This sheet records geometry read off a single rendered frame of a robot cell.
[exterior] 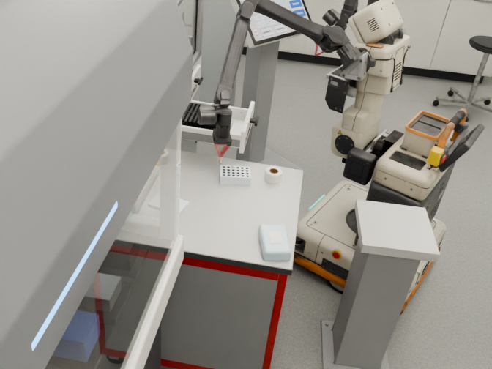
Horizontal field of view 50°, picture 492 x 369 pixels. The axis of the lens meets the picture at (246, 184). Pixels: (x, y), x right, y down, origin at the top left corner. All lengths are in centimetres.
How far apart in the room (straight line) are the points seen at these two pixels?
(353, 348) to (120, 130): 175
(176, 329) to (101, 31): 141
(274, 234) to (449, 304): 141
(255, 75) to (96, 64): 242
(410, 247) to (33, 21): 153
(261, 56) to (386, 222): 149
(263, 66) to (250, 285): 171
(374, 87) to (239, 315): 117
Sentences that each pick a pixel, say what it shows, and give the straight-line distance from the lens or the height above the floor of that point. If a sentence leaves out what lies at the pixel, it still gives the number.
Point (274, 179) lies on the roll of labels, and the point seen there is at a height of 78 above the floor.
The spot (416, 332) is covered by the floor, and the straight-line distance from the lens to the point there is 281.
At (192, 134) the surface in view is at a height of 87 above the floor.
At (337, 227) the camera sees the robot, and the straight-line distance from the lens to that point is 280.
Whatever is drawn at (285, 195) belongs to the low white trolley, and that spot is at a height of 76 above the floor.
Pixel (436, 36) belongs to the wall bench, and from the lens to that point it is 548.
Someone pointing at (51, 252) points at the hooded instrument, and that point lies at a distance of 72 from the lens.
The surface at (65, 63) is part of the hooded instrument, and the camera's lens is 85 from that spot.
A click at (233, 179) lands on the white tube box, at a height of 79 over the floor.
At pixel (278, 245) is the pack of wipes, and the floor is 80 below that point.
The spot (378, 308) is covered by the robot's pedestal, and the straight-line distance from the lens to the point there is 227.
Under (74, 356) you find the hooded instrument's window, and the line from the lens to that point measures 94.
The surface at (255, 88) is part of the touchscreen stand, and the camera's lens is 330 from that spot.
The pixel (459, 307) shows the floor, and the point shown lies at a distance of 303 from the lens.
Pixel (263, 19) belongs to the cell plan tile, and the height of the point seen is 106.
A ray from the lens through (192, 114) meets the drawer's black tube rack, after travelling 233.
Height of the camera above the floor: 199
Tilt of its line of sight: 35 degrees down
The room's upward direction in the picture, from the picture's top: 7 degrees clockwise
